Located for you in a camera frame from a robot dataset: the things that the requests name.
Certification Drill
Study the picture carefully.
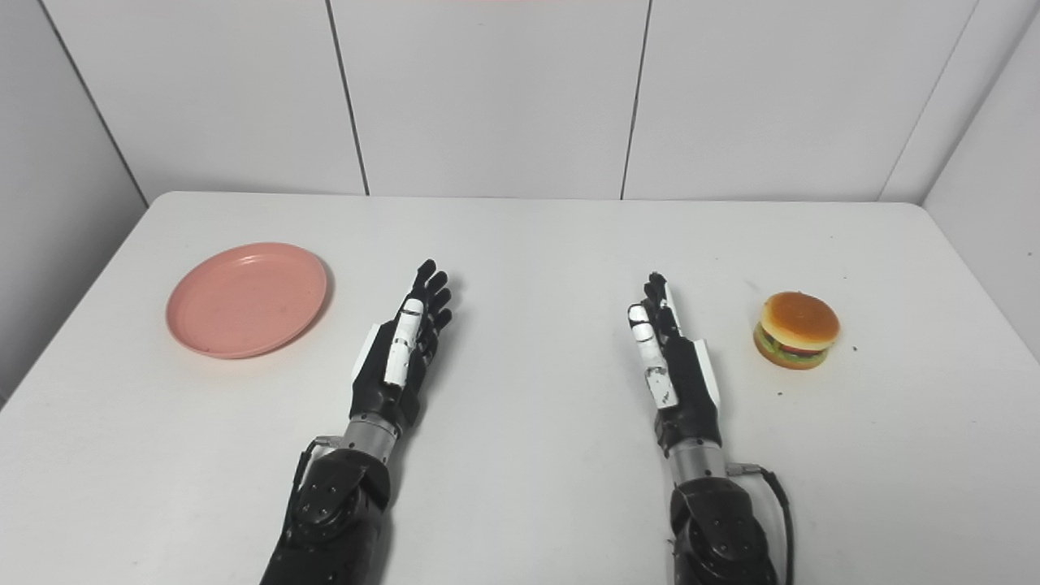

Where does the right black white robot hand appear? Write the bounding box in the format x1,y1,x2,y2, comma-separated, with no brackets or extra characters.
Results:
626,272,724,456

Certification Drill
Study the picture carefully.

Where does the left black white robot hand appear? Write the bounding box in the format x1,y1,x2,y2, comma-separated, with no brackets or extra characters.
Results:
350,259,454,433

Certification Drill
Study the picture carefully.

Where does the toy hamburger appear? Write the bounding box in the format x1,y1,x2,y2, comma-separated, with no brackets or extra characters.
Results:
752,291,841,371

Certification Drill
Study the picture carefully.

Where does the pink round plate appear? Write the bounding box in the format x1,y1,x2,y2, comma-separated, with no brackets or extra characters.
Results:
166,242,329,360

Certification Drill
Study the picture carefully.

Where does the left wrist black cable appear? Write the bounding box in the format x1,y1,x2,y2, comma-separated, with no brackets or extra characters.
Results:
288,435,344,509

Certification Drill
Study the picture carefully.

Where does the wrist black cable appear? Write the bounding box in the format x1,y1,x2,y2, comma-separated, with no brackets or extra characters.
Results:
288,435,344,509
727,461,796,585

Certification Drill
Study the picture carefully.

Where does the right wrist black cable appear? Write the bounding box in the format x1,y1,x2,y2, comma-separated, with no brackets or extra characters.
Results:
727,461,796,585

